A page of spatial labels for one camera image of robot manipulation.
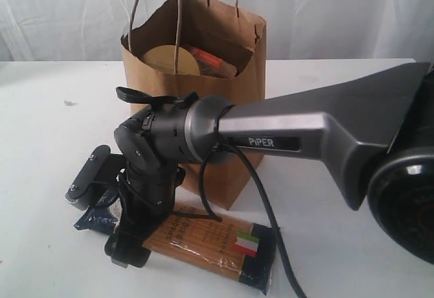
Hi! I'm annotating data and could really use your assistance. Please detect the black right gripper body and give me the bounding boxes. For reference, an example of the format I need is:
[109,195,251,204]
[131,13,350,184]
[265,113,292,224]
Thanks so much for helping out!
[117,155,185,240]

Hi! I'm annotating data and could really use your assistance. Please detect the spaghetti packet dark blue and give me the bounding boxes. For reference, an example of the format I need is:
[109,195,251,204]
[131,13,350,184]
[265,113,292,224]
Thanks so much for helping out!
[73,189,281,294]

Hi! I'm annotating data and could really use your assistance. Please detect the glass jar gold lid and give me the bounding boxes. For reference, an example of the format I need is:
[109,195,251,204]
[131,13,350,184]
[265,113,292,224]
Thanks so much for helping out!
[141,45,201,75]

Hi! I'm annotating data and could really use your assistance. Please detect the brown kraft pouch orange label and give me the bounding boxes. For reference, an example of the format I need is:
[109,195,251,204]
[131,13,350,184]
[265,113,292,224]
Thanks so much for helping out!
[182,44,253,79]

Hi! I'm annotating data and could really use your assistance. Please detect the brown paper bag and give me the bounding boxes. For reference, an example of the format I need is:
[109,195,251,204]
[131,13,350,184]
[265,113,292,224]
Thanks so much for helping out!
[121,0,267,210]

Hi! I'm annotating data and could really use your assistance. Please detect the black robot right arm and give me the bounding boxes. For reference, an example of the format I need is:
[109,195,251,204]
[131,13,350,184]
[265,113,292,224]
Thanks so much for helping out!
[114,62,433,263]

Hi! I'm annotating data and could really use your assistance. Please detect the small white paper scrap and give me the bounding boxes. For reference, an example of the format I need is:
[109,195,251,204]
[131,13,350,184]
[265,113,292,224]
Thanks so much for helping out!
[64,100,77,107]

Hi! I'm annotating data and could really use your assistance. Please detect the white curtain backdrop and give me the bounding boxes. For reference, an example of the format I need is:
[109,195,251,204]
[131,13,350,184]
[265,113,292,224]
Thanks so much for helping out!
[1,0,433,61]

